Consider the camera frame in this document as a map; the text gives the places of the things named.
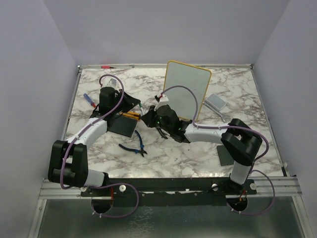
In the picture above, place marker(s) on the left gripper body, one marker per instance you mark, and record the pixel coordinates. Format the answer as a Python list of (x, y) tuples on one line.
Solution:
[(125, 105)]

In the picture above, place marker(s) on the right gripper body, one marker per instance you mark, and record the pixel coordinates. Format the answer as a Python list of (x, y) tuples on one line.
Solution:
[(153, 120)]

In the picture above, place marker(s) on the yellow framed whiteboard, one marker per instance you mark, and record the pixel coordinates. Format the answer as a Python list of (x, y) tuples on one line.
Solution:
[(187, 86)]

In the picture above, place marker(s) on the white whiteboard marker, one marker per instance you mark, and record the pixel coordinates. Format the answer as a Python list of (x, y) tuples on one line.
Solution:
[(141, 108)]

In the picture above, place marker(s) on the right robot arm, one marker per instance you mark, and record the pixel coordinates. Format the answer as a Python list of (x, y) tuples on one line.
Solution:
[(241, 142)]

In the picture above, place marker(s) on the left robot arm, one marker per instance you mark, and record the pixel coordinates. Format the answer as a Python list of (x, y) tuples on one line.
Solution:
[(69, 158)]

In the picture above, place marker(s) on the grey whiteboard eraser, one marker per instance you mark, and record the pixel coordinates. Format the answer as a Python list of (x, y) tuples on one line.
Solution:
[(215, 101)]

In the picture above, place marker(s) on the yellow utility knife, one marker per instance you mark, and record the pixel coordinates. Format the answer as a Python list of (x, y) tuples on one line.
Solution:
[(132, 115)]

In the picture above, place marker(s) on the blue red screwdriver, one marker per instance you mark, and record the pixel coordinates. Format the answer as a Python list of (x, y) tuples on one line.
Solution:
[(89, 100)]

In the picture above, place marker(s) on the left black pad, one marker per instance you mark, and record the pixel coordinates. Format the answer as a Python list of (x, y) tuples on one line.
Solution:
[(123, 126)]

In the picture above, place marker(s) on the black pad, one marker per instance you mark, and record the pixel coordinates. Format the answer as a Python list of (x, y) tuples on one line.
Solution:
[(225, 158), (123, 126)]

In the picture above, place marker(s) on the right black pad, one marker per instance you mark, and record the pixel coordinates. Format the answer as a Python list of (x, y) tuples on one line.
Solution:
[(225, 158)]

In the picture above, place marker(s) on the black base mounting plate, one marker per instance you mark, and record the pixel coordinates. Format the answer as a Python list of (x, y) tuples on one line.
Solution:
[(178, 191)]

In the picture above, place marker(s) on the black grey wire stripper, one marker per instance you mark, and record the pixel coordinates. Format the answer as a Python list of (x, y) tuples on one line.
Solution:
[(166, 135)]

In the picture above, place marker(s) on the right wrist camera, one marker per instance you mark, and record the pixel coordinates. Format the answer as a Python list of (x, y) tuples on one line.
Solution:
[(162, 101)]

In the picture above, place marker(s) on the red marker on rail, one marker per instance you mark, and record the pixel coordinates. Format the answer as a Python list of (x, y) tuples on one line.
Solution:
[(107, 67)]

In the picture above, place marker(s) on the blue handled cutting pliers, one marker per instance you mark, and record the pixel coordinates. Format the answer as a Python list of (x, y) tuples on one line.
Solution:
[(137, 150)]

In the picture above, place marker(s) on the aluminium frame rail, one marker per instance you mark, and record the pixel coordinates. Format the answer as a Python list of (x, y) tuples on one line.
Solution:
[(50, 190)]

